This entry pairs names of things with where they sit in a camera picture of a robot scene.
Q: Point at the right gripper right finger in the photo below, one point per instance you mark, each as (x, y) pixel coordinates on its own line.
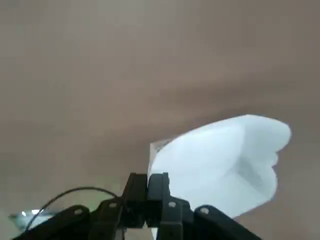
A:
(175, 217)

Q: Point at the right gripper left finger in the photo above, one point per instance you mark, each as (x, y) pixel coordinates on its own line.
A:
(110, 215)

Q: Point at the white snack box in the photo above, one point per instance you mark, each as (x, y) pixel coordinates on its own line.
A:
(215, 162)

